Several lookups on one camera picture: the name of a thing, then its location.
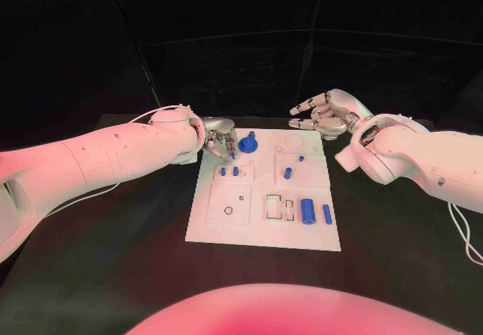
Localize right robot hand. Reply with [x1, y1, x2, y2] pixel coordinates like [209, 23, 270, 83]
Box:
[288, 88, 375, 141]

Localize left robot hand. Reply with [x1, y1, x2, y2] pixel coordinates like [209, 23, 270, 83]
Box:
[199, 117, 238, 162]

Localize white task board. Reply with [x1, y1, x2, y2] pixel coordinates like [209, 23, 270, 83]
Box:
[185, 128, 343, 253]

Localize blue gear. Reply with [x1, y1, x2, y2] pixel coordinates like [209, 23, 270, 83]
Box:
[238, 131, 261, 154]

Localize large blue cylinder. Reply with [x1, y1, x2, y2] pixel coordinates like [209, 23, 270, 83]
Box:
[300, 198, 317, 225]

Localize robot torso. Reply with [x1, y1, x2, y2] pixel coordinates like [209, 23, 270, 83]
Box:
[124, 283, 467, 335]

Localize white cable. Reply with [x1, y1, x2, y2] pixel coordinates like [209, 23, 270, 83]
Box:
[127, 103, 195, 126]
[447, 201, 483, 265]
[43, 182, 123, 218]
[451, 202, 483, 259]

